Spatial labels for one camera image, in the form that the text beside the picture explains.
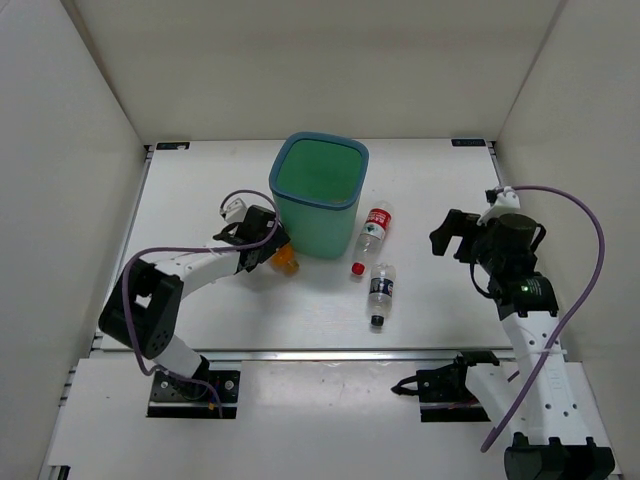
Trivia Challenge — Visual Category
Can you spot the orange juice bottle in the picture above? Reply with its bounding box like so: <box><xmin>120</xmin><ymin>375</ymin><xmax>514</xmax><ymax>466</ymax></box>
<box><xmin>270</xmin><ymin>243</ymin><xmax>299</xmax><ymax>276</ymax></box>

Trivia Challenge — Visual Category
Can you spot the red label water bottle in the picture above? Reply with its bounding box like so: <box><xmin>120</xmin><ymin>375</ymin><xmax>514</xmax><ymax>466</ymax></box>
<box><xmin>351</xmin><ymin>200</ymin><xmax>393</xmax><ymax>277</ymax></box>

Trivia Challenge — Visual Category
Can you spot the blue label water bottle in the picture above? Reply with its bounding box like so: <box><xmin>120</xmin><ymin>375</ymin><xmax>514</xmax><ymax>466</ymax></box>
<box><xmin>368</xmin><ymin>264</ymin><xmax>396</xmax><ymax>329</ymax></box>

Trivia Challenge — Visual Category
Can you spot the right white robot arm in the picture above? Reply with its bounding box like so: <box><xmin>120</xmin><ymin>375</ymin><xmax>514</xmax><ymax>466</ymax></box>
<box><xmin>429</xmin><ymin>209</ymin><xmax>615</xmax><ymax>479</ymax></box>

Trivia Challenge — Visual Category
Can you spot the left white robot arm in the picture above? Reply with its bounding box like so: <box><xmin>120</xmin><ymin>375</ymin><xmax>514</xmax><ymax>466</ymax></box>
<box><xmin>98</xmin><ymin>200</ymin><xmax>290</xmax><ymax>400</ymax></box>

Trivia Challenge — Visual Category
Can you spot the teal plastic bin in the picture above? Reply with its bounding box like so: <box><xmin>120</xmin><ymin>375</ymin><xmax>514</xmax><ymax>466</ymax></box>
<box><xmin>269</xmin><ymin>132</ymin><xmax>369</xmax><ymax>260</ymax></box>

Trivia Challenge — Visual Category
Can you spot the right table corner label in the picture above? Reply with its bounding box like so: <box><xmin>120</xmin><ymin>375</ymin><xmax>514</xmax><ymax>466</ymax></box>
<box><xmin>451</xmin><ymin>138</ymin><xmax>486</xmax><ymax>148</ymax></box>

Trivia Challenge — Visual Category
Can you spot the table corner label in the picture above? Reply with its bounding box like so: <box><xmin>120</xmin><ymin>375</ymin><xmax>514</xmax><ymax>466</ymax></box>
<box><xmin>155</xmin><ymin>141</ymin><xmax>190</xmax><ymax>151</ymax></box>
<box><xmin>451</xmin><ymin>138</ymin><xmax>486</xmax><ymax>148</ymax></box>

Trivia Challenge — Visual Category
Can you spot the left table corner label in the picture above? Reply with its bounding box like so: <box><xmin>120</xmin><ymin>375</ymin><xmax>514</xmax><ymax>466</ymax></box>
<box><xmin>155</xmin><ymin>141</ymin><xmax>190</xmax><ymax>151</ymax></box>

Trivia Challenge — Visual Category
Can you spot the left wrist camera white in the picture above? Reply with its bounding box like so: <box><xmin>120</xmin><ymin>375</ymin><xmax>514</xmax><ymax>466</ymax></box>
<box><xmin>220</xmin><ymin>198</ymin><xmax>248</xmax><ymax>224</ymax></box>

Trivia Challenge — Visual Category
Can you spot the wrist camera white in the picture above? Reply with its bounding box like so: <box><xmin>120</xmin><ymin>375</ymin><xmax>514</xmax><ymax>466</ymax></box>
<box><xmin>220</xmin><ymin>198</ymin><xmax>248</xmax><ymax>224</ymax></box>
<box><xmin>476</xmin><ymin>186</ymin><xmax>520</xmax><ymax>226</ymax></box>

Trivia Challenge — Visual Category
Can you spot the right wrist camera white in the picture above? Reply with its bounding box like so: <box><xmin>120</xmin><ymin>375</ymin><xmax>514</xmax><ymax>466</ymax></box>
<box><xmin>476</xmin><ymin>186</ymin><xmax>520</xmax><ymax>226</ymax></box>

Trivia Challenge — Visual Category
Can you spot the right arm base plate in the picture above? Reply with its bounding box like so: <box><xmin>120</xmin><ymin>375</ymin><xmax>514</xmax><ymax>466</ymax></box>
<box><xmin>391</xmin><ymin>350</ymin><xmax>500</xmax><ymax>423</ymax></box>

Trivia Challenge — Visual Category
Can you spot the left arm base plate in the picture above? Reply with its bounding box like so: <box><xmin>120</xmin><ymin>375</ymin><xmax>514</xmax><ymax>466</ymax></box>
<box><xmin>147</xmin><ymin>370</ymin><xmax>241</xmax><ymax>420</ymax></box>

